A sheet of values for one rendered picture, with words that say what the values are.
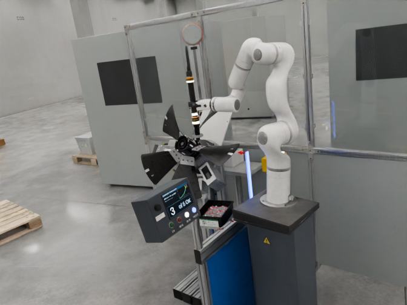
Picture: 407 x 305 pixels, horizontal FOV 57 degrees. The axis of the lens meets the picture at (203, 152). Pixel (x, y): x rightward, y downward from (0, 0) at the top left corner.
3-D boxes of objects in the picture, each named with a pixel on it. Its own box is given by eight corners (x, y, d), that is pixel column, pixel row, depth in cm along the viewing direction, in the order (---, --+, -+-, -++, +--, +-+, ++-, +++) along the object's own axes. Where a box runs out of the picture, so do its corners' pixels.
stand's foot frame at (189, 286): (220, 256, 329) (219, 247, 326) (265, 269, 301) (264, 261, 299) (174, 297, 283) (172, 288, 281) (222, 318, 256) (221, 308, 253)
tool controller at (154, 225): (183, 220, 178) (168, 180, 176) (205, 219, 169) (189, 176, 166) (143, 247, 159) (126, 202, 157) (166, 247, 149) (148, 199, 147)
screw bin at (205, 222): (209, 209, 235) (208, 199, 232) (234, 211, 228) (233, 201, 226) (195, 226, 216) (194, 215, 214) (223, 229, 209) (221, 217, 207)
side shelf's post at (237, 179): (246, 259, 319) (235, 167, 296) (249, 260, 317) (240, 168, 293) (243, 261, 317) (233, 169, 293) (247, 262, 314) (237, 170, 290)
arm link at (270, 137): (295, 167, 190) (297, 121, 183) (271, 177, 179) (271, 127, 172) (277, 162, 199) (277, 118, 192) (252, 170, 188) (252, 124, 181)
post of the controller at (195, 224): (198, 245, 185) (193, 210, 180) (203, 247, 184) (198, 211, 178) (195, 249, 183) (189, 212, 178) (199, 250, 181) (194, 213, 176)
